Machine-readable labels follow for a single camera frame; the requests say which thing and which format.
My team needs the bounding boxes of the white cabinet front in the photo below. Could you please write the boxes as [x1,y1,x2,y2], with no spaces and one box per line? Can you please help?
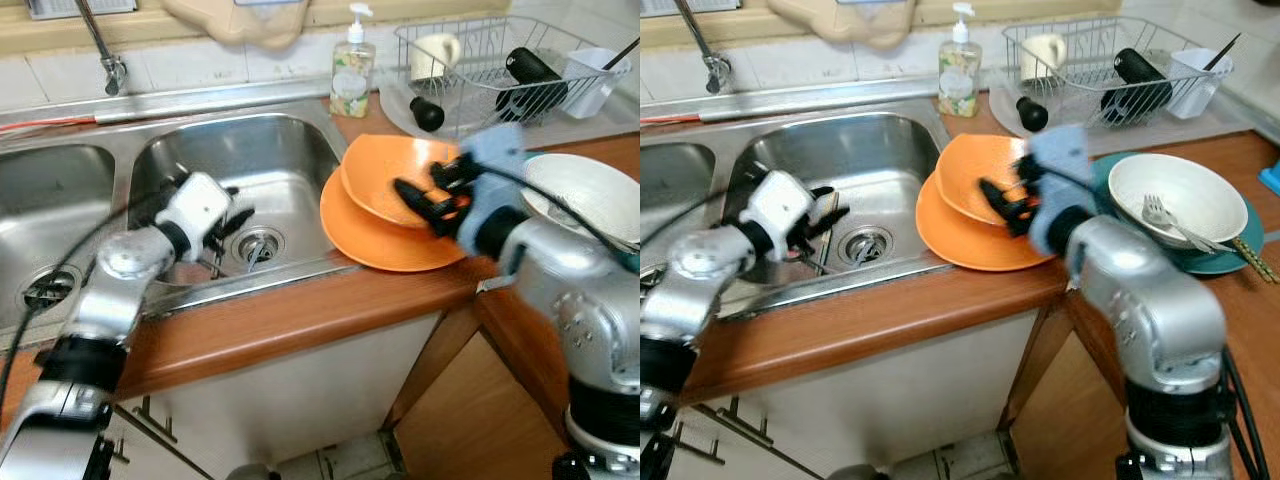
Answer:
[690,305,1061,480]
[100,310,471,480]

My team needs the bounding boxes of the white cutlery holder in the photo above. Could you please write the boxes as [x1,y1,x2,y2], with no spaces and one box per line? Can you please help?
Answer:
[1165,52,1233,123]
[560,50,619,123]

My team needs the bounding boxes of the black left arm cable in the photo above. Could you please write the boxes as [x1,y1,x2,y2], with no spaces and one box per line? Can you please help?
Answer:
[0,185,176,401]
[640,185,761,251]

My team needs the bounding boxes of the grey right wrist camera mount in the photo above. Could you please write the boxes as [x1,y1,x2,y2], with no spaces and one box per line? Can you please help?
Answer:
[455,125,531,251]
[1020,125,1096,256]

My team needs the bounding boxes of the clear soap pump bottle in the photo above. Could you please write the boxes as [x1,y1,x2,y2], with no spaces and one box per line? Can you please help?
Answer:
[938,5,984,121]
[330,5,378,121]

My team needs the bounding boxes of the black bottle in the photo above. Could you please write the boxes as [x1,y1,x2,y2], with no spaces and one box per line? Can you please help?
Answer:
[1100,50,1173,126]
[495,48,569,126]

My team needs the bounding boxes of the thin black utensil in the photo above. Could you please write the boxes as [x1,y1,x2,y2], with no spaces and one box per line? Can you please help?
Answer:
[603,40,641,73]
[1205,35,1243,73]

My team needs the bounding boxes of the beige hanging cloth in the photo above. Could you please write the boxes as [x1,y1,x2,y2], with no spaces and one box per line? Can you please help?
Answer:
[160,0,311,53]
[765,0,921,53]

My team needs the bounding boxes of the metal faucet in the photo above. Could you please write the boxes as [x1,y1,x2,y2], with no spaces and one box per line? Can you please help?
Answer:
[72,0,128,98]
[672,0,731,96]

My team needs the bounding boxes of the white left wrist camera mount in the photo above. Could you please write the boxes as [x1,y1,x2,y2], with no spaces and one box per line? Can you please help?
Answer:
[738,170,816,251]
[155,172,233,251]

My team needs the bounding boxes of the orange plate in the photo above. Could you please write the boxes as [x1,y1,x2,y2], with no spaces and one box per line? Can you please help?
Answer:
[340,133,466,229]
[915,172,1066,273]
[935,133,1041,226]
[320,170,471,273]

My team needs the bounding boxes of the cream mug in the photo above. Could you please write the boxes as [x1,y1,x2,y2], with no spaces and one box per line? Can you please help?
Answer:
[410,35,463,84]
[1020,35,1068,84]

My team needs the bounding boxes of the white bowl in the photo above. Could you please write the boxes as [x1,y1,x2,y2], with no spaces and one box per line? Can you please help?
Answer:
[520,153,641,246]
[1108,153,1249,251]

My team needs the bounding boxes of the metal cabinet handle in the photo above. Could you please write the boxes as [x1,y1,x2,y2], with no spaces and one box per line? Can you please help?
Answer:
[670,420,727,467]
[130,395,179,443]

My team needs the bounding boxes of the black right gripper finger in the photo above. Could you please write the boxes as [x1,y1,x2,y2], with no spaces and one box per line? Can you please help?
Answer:
[393,178,443,229]
[978,178,1023,236]

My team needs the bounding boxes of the small black knob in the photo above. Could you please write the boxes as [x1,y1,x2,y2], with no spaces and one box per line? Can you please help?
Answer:
[408,97,446,134]
[1016,97,1051,133]

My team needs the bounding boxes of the wire dish rack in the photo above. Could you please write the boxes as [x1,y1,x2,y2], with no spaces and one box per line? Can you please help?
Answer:
[393,15,633,136]
[1003,17,1236,141]

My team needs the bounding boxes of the teal plate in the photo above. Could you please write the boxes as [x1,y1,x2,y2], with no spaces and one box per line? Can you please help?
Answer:
[1090,150,1266,278]
[515,150,641,276]

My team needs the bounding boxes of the dark patterned chopstick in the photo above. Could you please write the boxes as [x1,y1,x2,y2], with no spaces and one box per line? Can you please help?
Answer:
[1234,243,1280,286]
[1230,237,1279,281]

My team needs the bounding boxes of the grey drip tray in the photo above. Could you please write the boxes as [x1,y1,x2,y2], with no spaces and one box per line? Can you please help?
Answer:
[988,85,1241,161]
[378,80,641,141]

